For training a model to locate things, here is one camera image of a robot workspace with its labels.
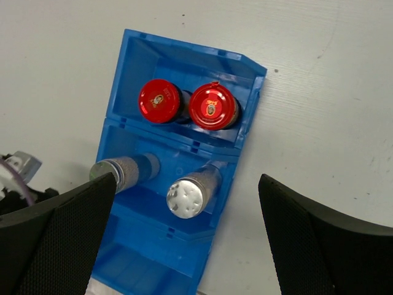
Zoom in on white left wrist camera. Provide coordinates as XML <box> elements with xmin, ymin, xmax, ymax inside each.
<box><xmin>1</xmin><ymin>151</ymin><xmax>42</xmax><ymax>184</ymax></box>

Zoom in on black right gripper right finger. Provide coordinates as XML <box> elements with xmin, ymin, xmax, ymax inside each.
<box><xmin>259</xmin><ymin>174</ymin><xmax>392</xmax><ymax>294</ymax></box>

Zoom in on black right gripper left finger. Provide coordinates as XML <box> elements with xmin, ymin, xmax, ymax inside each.
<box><xmin>1</xmin><ymin>173</ymin><xmax>116</xmax><ymax>294</ymax></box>

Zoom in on blue far storage bin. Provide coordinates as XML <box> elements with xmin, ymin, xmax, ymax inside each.
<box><xmin>106</xmin><ymin>29</ymin><xmax>267</xmax><ymax>155</ymax></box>

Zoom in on blue middle storage bin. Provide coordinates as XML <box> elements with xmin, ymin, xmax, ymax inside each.
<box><xmin>95</xmin><ymin>116</ymin><xmax>243</xmax><ymax>243</ymax></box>

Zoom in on tall silver-cap bottle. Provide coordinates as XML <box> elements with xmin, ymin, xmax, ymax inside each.
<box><xmin>166</xmin><ymin>161</ymin><xmax>227</xmax><ymax>219</ymax></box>
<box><xmin>89</xmin><ymin>153</ymin><xmax>160</xmax><ymax>193</ymax></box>

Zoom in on blue storage bin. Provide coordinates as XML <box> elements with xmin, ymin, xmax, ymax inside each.
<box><xmin>106</xmin><ymin>29</ymin><xmax>267</xmax><ymax>155</ymax></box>
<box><xmin>95</xmin><ymin>116</ymin><xmax>243</xmax><ymax>243</ymax></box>
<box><xmin>92</xmin><ymin>215</ymin><xmax>212</xmax><ymax>294</ymax></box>

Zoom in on red-lid sauce jar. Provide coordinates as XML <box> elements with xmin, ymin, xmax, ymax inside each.
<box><xmin>138</xmin><ymin>79</ymin><xmax>192</xmax><ymax>124</ymax></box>
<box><xmin>189</xmin><ymin>81</ymin><xmax>242</xmax><ymax>131</ymax></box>

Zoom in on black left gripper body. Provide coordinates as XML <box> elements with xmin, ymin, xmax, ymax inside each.
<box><xmin>1</xmin><ymin>187</ymin><xmax>58</xmax><ymax>215</ymax></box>

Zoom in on blue near storage bin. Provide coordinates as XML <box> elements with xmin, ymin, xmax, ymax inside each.
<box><xmin>92</xmin><ymin>215</ymin><xmax>212</xmax><ymax>294</ymax></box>

